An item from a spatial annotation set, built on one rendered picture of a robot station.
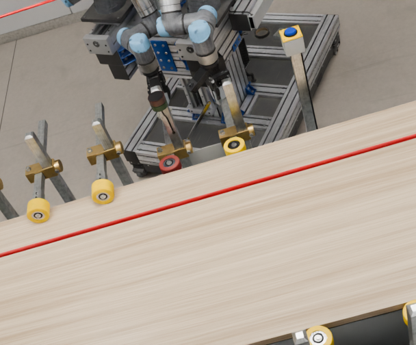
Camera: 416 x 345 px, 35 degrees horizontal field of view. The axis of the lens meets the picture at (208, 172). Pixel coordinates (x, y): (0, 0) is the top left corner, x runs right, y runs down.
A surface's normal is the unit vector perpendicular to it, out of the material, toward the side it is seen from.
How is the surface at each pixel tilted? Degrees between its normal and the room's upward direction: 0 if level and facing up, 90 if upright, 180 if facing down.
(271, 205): 0
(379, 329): 90
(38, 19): 90
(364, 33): 0
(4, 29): 90
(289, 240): 0
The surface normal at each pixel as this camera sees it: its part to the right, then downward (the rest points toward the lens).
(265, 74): -0.26, -0.66
